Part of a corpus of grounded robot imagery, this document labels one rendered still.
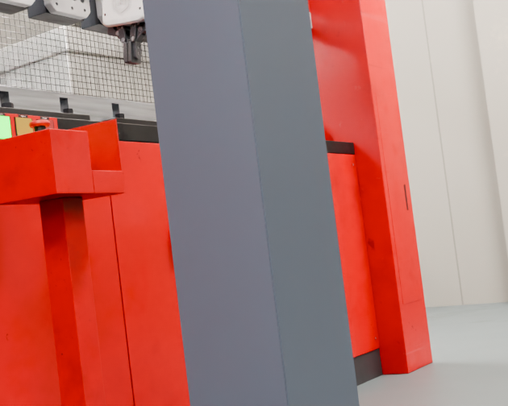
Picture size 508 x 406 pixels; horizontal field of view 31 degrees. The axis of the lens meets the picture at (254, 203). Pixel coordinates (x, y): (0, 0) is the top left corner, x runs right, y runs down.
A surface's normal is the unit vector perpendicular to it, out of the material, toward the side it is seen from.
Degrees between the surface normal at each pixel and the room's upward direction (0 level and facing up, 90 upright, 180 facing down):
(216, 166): 90
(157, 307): 90
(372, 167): 90
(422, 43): 90
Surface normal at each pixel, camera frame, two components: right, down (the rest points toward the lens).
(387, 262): -0.52, 0.02
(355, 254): 0.84, -0.13
